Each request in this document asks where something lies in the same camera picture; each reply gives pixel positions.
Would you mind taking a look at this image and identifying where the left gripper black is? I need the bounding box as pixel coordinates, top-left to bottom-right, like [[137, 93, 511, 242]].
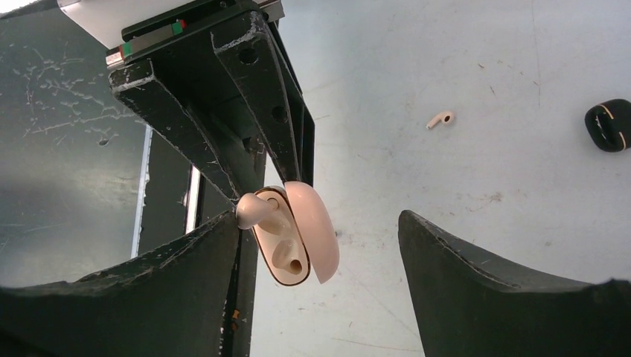
[[109, 1, 316, 203]]

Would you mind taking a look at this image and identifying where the black earbud charging case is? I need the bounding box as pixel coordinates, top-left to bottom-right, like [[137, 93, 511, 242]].
[[584, 99, 630, 152]]

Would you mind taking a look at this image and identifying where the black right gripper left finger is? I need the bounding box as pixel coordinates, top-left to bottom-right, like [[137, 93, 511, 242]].
[[1, 210, 240, 356]]

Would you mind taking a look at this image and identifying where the pink earbud with blue light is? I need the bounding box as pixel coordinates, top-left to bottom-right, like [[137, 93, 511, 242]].
[[426, 111, 455, 129]]

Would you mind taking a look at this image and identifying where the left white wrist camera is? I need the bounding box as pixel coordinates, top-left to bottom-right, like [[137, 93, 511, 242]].
[[57, 0, 191, 48]]

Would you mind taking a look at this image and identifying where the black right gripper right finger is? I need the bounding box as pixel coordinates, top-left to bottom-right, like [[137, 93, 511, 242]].
[[398, 210, 630, 356]]

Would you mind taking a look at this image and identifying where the pink earbud charging case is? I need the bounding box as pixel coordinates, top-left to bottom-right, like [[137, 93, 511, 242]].
[[253, 181, 340, 286]]

